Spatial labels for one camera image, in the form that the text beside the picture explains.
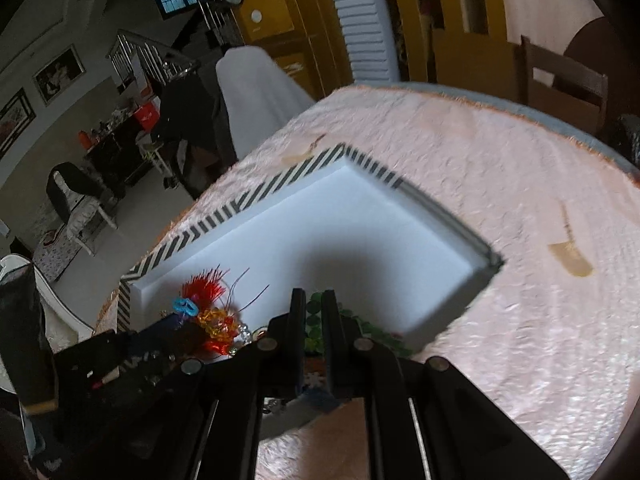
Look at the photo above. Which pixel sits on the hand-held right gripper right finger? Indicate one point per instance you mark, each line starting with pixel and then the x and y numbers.
pixel 331 320

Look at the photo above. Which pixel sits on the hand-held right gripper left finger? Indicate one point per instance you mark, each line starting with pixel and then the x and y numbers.
pixel 298 320

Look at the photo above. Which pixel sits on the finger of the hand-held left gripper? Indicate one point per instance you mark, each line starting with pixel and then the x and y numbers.
pixel 160 345

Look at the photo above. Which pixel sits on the blue bead charm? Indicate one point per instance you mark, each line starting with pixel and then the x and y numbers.
pixel 184 306

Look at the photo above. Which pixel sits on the red feather ornament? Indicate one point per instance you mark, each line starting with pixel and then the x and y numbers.
pixel 207 287

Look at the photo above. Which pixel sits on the striped jewelry box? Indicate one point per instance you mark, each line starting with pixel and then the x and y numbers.
pixel 350 220

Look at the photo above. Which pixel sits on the white ornate furniture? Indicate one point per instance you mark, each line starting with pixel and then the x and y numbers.
pixel 55 295

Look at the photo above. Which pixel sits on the patterned rug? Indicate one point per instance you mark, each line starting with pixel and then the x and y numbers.
pixel 52 256

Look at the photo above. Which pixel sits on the white chair with dark cloth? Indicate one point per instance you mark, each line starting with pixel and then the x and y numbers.
pixel 80 195

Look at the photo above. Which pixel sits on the dark side table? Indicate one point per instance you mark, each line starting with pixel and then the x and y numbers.
pixel 112 152

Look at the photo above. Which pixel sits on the white covered chair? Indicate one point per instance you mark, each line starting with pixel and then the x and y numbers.
pixel 260 100

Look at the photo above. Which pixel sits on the dark cloth on chair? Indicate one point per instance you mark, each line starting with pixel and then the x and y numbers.
pixel 187 115

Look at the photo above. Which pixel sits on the red box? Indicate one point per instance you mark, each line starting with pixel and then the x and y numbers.
pixel 148 113

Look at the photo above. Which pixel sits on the metal stair railing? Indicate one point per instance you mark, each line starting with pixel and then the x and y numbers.
pixel 150 60

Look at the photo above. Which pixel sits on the white louvered door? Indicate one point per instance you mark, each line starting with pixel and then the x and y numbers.
pixel 365 20

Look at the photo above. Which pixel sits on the wooden chair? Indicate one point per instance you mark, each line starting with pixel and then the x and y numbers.
pixel 565 82

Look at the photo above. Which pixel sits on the dark furry object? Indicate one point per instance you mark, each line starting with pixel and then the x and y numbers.
pixel 629 137

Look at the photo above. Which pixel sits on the brown round panel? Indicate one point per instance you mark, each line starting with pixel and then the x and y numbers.
pixel 597 40

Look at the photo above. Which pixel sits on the framed wall picture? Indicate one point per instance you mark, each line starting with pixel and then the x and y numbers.
pixel 15 119
pixel 57 74

